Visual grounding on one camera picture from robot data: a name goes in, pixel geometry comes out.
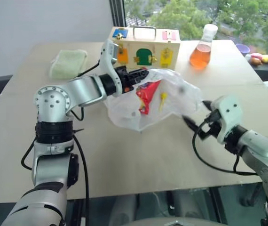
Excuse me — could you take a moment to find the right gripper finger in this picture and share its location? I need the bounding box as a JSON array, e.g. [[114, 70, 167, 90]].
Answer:
[[202, 100, 214, 114], [182, 114, 200, 134]]

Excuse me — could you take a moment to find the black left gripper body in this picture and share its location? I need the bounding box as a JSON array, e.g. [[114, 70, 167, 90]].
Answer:
[[115, 66, 139, 93]]

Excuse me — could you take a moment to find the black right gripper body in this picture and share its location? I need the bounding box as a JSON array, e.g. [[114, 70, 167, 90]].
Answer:
[[197, 108, 222, 141]]

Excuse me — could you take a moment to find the clear plastic bag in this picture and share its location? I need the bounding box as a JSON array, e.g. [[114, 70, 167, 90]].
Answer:
[[104, 68, 205, 133]]

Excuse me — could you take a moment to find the red snack packet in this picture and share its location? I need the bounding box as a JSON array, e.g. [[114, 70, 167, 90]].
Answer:
[[135, 80, 162, 115]]

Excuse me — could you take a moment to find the small yellow plastic item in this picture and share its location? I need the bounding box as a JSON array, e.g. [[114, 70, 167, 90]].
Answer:
[[158, 92, 168, 111]]

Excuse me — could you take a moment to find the glass flask with orange liquid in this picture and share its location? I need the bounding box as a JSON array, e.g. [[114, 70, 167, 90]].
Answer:
[[189, 24, 219, 70]]

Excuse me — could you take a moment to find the folded light green towel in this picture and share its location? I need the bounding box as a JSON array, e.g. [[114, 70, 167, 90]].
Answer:
[[49, 48, 88, 80]]

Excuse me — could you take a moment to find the brown toy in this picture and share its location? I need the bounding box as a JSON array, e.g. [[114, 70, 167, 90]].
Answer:
[[249, 57, 263, 66]]

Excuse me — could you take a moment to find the purple bowl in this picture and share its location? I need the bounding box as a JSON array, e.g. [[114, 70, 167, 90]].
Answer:
[[235, 43, 251, 56]]

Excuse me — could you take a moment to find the grey rounded robot body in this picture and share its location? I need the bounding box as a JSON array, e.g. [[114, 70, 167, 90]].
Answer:
[[124, 216, 222, 226]]

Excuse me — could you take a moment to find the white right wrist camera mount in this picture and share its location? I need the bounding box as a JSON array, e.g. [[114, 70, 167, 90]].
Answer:
[[209, 95, 244, 145]]

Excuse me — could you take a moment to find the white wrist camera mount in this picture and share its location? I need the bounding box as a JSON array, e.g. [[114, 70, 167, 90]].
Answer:
[[209, 95, 244, 145], [100, 39, 123, 97]]

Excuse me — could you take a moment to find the wooden lock box with handle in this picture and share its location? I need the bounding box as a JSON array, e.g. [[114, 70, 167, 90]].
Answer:
[[107, 25, 182, 72]]

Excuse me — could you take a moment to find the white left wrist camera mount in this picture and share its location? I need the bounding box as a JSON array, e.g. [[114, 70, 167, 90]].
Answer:
[[100, 39, 123, 97]]

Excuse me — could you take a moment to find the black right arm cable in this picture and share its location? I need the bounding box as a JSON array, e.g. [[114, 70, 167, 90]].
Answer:
[[192, 119, 259, 177]]

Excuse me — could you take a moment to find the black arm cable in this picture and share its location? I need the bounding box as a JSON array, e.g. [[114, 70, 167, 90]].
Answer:
[[21, 59, 102, 226], [192, 119, 259, 177]]

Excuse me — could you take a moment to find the dark window frame post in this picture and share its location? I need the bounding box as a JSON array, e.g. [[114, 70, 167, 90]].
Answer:
[[109, 0, 127, 44]]

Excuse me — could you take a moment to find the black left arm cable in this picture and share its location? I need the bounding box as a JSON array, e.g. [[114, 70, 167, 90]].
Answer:
[[21, 59, 102, 226]]

